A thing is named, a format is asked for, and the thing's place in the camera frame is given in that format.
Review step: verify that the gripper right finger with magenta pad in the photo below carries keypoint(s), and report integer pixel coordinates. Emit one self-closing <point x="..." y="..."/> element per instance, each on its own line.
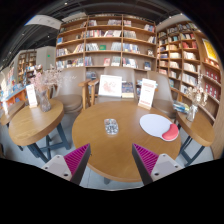
<point x="152" y="166"/>

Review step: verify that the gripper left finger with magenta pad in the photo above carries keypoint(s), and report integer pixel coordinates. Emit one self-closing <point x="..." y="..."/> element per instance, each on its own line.
<point x="70" y="167"/>

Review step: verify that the white mouse pad red rest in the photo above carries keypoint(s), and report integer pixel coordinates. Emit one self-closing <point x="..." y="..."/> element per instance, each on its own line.
<point x="159" y="126"/>

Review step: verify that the round wooden centre table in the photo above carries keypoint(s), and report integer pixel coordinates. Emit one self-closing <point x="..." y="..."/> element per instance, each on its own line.
<point x="111" y="155"/>

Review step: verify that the round wooden table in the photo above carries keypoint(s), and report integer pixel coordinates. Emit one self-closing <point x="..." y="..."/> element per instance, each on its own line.
<point x="31" y="127"/>
<point x="199" y="130"/>
<point x="111" y="155"/>

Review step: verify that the round wooden left table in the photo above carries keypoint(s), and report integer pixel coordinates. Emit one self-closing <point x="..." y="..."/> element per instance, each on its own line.
<point x="31" y="127"/>

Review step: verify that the round wooden right table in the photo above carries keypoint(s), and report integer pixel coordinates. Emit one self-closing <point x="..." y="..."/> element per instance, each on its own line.
<point x="199" y="130"/>

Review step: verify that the book on right table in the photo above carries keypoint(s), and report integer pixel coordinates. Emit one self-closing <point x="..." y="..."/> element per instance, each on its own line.
<point x="181" y="107"/>

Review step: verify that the beige armchair right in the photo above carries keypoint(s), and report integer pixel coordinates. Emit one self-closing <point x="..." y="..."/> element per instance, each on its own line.
<point x="163" y="100"/>

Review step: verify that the beige armchair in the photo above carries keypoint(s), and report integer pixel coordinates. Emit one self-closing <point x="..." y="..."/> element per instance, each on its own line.
<point x="127" y="74"/>
<point x="73" y="90"/>
<point x="163" y="100"/>

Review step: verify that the white sign on centre table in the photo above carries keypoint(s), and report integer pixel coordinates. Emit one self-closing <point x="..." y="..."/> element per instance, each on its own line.
<point x="147" y="93"/>

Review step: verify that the white sign on table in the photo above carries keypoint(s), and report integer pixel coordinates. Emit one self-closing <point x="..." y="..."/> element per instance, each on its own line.
<point x="31" y="96"/>
<point x="147" y="93"/>

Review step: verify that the beige armchair left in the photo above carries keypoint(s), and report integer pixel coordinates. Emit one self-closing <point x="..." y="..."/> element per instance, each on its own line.
<point x="73" y="90"/>

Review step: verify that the white sign on left table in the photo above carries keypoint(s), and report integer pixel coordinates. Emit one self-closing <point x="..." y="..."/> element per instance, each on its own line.
<point x="31" y="96"/>

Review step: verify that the book standing on chair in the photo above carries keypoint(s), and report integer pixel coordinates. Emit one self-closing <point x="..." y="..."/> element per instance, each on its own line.
<point x="127" y="90"/>

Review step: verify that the glass vase dried flowers right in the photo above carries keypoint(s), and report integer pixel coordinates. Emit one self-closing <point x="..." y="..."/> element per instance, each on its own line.
<point x="198" y="97"/>

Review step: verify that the white picture board on chair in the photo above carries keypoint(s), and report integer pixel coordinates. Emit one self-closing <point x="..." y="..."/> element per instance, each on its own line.
<point x="110" y="86"/>

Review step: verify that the glass vase pink flowers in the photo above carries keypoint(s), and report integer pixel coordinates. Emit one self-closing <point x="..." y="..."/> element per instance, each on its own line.
<point x="43" y="82"/>

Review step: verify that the beige armchair centre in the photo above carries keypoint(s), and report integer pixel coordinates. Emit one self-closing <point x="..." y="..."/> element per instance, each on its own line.
<point x="127" y="74"/>

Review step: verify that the distant wooden bookshelf left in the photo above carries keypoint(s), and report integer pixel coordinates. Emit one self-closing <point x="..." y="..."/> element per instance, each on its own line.
<point x="26" y="63"/>

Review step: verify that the wooden bookshelf right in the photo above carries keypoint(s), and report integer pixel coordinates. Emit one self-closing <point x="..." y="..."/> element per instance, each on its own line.
<point x="182" y="57"/>

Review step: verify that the yellow poster on shelf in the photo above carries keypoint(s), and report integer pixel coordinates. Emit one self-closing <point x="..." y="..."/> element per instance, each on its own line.
<point x="211" y="53"/>

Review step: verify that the large wooden bookshelf centre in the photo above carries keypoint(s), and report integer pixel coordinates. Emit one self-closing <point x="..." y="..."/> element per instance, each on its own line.
<point x="101" y="40"/>

